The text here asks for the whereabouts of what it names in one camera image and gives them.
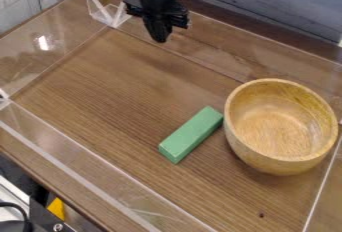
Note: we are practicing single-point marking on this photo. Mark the clear acrylic corner bracket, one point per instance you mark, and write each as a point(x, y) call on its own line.
point(112, 15)

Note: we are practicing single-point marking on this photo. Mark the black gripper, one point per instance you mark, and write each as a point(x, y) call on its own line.
point(164, 13)

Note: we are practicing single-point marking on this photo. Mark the brown wooden bowl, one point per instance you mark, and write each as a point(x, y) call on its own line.
point(280, 125)

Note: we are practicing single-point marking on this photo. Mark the green rectangular block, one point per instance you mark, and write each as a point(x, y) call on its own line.
point(188, 137)

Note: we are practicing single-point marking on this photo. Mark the clear acrylic tray wall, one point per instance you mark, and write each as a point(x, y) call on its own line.
point(89, 143)

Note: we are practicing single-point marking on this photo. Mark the yellow tag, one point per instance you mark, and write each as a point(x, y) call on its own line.
point(57, 208)

